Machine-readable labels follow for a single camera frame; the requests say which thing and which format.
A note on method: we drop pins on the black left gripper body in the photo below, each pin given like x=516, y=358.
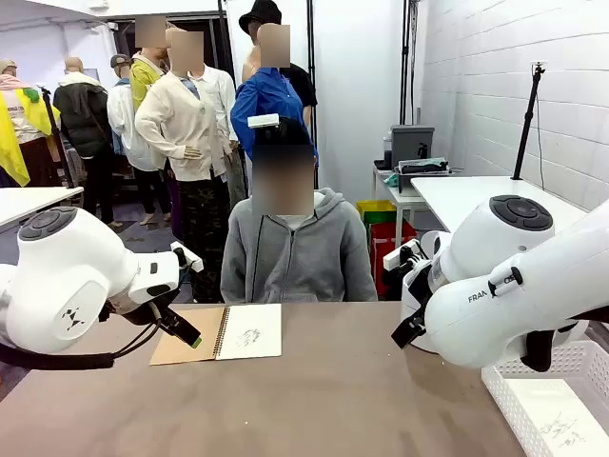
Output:
x=162, y=311

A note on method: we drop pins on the grey hooded sweatshirt torso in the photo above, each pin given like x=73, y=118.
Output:
x=304, y=257

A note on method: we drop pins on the grey equipment box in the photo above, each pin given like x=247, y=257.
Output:
x=411, y=140

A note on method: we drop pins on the black tripod with camera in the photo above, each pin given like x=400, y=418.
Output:
x=525, y=128

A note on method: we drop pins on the small white side table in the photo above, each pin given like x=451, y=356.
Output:
x=402, y=197

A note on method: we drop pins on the large white rounded table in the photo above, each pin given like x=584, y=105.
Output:
x=452, y=195

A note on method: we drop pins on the black backdrop stand pole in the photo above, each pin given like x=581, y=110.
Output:
x=408, y=57
x=311, y=47

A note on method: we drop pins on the mannequin with cap white shirt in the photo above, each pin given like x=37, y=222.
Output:
x=123, y=119

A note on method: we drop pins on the spiral sketchbook with brown cover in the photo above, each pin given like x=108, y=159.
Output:
x=252, y=333

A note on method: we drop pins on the thin black tripod pole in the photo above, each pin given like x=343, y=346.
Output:
x=57, y=138

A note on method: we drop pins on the small bottle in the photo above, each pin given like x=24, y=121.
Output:
x=387, y=150

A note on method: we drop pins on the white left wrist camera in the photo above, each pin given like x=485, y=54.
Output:
x=189, y=259

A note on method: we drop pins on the mannequin cream cardigan camo trousers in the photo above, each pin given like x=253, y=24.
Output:
x=176, y=124

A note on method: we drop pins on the mannequin in yellow vest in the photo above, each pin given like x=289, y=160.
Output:
x=19, y=124

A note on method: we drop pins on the white head-mounted camera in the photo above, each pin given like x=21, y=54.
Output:
x=263, y=121

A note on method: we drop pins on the mannequin with black hat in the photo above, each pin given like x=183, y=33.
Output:
x=259, y=12

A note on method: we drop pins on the grey tray with tools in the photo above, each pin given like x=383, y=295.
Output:
x=409, y=183

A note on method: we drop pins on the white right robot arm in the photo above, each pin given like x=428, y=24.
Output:
x=476, y=314

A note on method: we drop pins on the white desk with slim leg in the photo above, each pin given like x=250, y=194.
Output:
x=28, y=200

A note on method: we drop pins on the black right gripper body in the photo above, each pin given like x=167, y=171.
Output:
x=418, y=290

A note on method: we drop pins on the white scribbled paper sheet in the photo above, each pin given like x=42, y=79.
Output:
x=552, y=414

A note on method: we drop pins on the white backdrop sheet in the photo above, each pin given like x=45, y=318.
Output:
x=357, y=95

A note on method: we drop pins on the yellow-green bag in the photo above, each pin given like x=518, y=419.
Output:
x=376, y=209

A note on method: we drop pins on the mannequin in blue shirt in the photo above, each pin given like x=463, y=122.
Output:
x=266, y=100

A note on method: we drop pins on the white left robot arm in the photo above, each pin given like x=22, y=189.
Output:
x=71, y=266

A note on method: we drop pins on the mannequin in black puffer jacket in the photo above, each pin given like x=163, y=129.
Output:
x=83, y=119

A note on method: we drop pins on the person head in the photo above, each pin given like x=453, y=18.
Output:
x=283, y=181

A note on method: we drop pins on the black cap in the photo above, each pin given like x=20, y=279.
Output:
x=295, y=133

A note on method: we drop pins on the mannequin in yellow-green shirt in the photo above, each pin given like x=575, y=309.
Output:
x=140, y=81

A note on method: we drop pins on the white perforated plastic basket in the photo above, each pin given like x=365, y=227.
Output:
x=504, y=381

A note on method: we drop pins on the mannequin white shirt beige trousers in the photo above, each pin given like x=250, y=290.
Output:
x=221, y=95

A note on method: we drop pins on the red bag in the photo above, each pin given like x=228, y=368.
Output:
x=385, y=247

